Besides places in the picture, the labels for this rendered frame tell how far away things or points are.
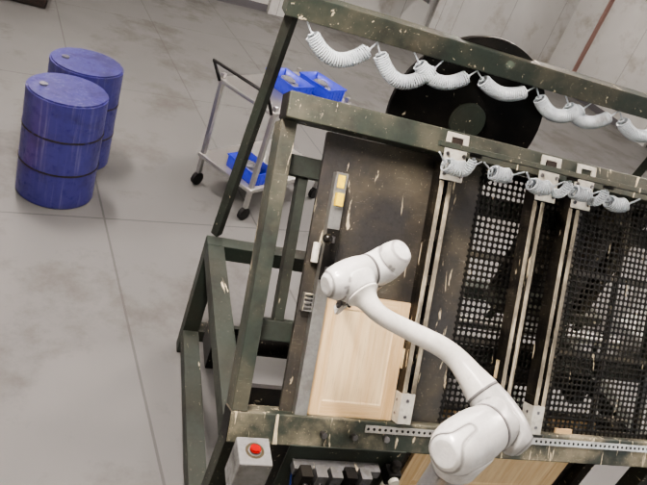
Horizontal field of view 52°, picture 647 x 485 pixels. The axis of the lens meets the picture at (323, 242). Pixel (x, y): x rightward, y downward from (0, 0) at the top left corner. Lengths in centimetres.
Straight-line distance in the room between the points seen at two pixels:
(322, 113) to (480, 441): 133
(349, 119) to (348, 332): 83
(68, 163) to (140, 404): 188
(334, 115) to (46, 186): 287
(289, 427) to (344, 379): 29
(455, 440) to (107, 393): 242
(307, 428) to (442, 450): 103
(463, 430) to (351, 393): 107
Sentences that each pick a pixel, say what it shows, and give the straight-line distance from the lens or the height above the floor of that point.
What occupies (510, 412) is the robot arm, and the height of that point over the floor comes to 167.
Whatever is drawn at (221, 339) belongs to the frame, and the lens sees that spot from 303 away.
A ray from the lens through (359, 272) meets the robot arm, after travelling 191.
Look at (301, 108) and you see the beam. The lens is 249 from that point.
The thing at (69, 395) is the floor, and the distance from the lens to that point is 375.
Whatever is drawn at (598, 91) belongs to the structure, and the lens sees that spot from 353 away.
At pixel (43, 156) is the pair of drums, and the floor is 40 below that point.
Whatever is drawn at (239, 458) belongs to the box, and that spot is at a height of 93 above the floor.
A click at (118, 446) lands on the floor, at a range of 357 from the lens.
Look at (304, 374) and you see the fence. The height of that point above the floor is 104.
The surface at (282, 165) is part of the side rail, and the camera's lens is 250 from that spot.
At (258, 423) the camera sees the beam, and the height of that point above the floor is 87.
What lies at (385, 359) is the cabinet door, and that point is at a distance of 276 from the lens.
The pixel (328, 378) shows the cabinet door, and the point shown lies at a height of 101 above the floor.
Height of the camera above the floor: 275
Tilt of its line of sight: 30 degrees down
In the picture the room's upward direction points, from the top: 21 degrees clockwise
